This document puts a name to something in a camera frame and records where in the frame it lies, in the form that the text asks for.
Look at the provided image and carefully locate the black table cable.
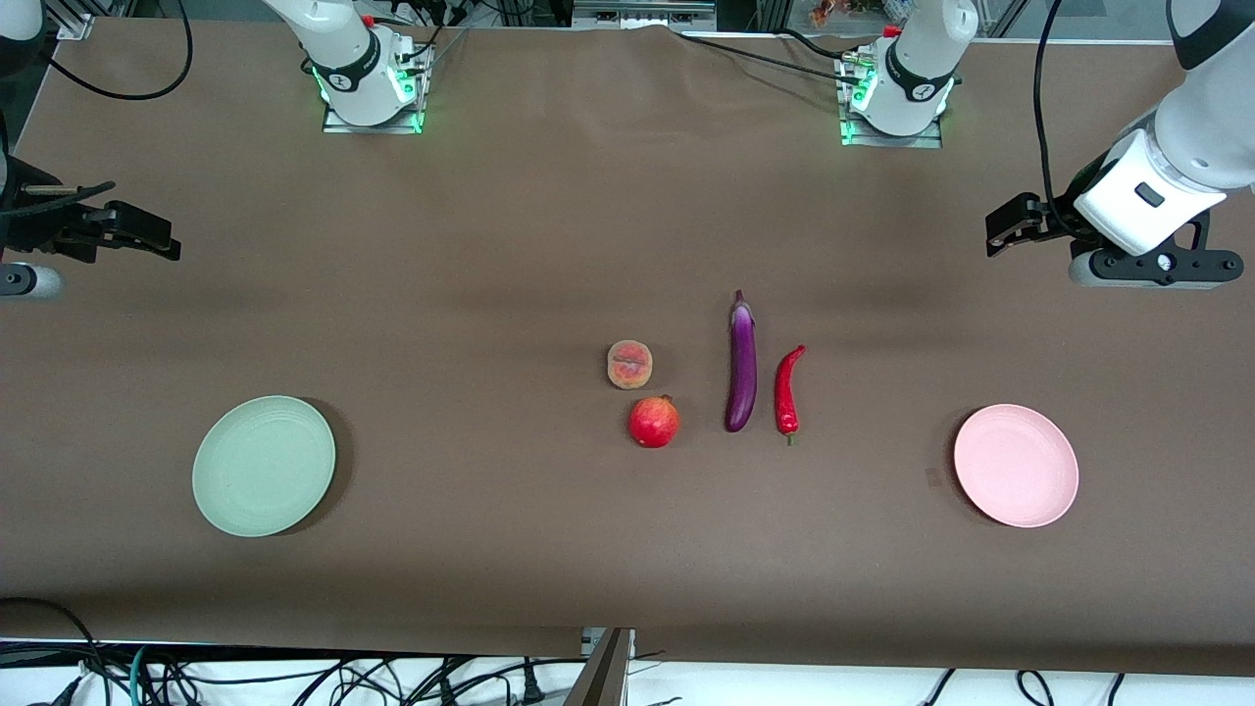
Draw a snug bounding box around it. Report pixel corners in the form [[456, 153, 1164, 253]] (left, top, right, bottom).
[[672, 31, 869, 89], [779, 27, 849, 60]]

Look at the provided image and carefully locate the purple eggplant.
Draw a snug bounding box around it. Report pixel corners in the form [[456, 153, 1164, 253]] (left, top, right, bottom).
[[725, 289, 759, 433]]

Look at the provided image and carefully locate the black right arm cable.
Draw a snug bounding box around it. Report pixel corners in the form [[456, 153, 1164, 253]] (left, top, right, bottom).
[[44, 0, 194, 102]]

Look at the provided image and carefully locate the aluminium frame profile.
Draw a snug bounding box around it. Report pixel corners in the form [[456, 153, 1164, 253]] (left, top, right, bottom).
[[980, 0, 1032, 40], [44, 0, 95, 40]]

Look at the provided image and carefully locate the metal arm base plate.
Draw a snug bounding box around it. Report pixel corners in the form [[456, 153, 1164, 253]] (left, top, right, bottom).
[[322, 44, 427, 135], [839, 54, 944, 150]]

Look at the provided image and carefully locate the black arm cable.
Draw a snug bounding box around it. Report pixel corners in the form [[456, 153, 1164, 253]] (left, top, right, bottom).
[[1033, 0, 1072, 217], [44, 0, 194, 102]]

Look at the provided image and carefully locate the pink plate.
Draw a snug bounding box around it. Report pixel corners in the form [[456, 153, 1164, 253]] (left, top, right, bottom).
[[954, 404, 1079, 529]]

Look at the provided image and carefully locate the colourful toy pile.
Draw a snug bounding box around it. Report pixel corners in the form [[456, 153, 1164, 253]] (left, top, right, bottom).
[[809, 0, 913, 28]]

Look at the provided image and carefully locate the red chili pepper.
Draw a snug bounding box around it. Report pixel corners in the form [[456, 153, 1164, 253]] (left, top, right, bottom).
[[775, 344, 807, 447]]

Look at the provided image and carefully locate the light green plate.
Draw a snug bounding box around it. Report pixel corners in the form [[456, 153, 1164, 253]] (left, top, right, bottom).
[[192, 395, 336, 538]]

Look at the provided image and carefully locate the red pomegranate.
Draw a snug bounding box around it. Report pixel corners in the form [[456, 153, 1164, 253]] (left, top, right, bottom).
[[628, 394, 680, 449]]

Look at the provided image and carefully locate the brown table cover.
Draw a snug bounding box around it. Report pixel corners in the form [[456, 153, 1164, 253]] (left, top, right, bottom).
[[0, 18, 1255, 678]]

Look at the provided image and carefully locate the metal rail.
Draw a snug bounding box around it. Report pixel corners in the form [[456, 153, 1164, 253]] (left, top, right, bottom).
[[574, 0, 717, 30]]

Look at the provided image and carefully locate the wooden post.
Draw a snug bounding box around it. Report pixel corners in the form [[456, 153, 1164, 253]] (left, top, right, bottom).
[[564, 628, 635, 706]]

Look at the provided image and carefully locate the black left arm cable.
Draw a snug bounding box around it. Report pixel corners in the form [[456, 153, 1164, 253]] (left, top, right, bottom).
[[1033, 0, 1072, 217]]

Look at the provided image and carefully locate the orange peach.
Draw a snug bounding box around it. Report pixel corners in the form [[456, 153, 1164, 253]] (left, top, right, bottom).
[[607, 339, 654, 390]]

